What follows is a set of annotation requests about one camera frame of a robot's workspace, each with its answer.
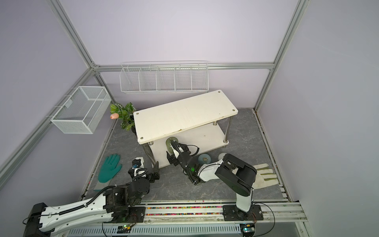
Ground dark green tea canister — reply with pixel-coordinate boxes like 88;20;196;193
165;137;178;150

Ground large blue-grey tea canister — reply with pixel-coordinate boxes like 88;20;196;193
198;153;211;165

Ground white tea canister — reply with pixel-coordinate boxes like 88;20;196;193
218;153;226;161

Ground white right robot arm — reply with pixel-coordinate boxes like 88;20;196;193
167;140;258;213

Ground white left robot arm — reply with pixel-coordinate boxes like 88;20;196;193
23;159;160;237

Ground white two-tier shelf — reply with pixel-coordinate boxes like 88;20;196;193
133;90;238;168

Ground green rubber glove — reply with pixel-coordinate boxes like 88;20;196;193
94;154;122;191

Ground green artificial plant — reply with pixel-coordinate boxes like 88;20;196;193
110;102;136;131

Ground white mesh side basket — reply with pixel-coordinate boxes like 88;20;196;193
50;86;111;134

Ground beige work glove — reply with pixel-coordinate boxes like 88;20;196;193
252;164;279;190

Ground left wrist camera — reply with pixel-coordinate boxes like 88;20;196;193
132;157;144;175

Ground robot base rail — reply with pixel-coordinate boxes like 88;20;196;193
58;201;313;237

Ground long white wire basket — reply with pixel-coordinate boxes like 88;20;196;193
119;61;209;94

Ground aluminium frame of enclosure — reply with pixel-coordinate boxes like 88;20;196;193
1;1;309;188

